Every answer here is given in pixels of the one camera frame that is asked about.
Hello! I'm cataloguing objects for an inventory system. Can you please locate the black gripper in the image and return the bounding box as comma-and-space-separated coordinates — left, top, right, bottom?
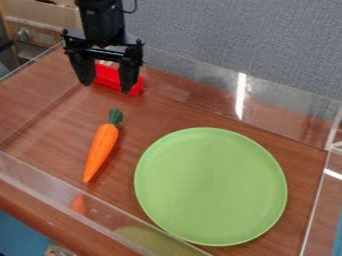
62, 29, 145, 93

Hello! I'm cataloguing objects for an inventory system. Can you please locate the orange toy carrot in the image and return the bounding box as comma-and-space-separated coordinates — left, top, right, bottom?
83, 109, 123, 183

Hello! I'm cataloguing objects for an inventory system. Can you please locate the green round plate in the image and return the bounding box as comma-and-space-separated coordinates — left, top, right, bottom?
134, 127, 288, 246

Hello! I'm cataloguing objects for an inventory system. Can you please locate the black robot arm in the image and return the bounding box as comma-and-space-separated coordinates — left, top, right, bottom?
62, 0, 145, 93

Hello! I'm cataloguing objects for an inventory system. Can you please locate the red plastic block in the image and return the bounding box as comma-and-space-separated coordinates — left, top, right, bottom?
94, 63, 146, 96

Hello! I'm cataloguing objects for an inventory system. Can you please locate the black cable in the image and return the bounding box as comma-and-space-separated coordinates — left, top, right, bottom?
121, 0, 139, 15

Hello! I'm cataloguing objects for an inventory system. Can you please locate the clear acrylic enclosure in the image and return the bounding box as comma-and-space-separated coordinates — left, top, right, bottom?
0, 48, 342, 256

